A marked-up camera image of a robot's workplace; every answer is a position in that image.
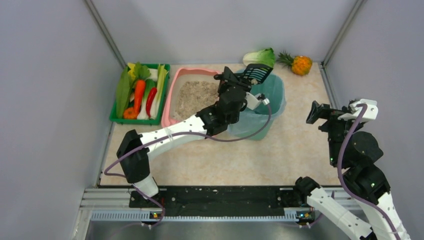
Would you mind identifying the toy orange tomato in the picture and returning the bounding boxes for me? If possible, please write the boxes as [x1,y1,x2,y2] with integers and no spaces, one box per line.
[123,107,139,120]

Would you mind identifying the black litter scoop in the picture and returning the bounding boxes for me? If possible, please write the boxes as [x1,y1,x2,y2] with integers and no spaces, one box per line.
[235,63,274,84]

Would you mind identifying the toy white scallion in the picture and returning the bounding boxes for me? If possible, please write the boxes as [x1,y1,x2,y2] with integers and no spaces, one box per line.
[137,79,156,120]

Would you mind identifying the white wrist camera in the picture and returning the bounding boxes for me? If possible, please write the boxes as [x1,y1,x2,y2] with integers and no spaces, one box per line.
[337,98,379,123]
[245,92,270,110]

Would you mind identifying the pink litter box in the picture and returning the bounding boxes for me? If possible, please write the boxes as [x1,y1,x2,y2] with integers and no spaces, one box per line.
[161,67,220,128]

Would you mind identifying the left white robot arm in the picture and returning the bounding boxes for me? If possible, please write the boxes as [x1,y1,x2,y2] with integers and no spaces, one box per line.
[116,67,256,199]

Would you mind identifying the toy red chili pepper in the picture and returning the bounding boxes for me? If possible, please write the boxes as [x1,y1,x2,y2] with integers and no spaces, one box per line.
[146,87,158,118]

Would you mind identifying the toy yellow corn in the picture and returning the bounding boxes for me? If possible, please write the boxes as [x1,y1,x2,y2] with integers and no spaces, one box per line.
[127,62,136,81]

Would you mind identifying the toy carrot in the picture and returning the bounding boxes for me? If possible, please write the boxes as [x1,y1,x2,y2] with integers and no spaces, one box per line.
[133,79,146,114]

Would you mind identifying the toy pineapple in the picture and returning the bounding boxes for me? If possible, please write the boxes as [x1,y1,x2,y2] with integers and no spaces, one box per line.
[277,51,313,76]

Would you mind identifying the toy celery stalk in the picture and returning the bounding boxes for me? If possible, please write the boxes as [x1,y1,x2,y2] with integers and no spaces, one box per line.
[150,64,168,120]

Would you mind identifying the toy bok choy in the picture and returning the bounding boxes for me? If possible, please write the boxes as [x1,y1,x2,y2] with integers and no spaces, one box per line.
[242,47,276,68]

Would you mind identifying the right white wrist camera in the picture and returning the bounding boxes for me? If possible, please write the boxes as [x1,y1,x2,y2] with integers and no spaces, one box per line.
[337,98,379,123]

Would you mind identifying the green trash bin with bag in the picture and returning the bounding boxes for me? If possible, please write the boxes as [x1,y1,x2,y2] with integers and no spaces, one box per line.
[227,73,286,141]

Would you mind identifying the toy green leaf vegetable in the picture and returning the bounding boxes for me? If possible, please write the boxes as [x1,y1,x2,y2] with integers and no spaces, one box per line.
[115,67,133,119]

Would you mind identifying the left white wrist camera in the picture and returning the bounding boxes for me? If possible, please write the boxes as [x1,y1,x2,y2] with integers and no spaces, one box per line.
[245,92,270,110]

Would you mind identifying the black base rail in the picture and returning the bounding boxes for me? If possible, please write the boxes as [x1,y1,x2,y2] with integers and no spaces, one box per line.
[129,185,315,219]

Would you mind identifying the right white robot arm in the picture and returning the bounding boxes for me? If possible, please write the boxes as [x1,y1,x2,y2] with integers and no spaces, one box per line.
[293,99,410,240]

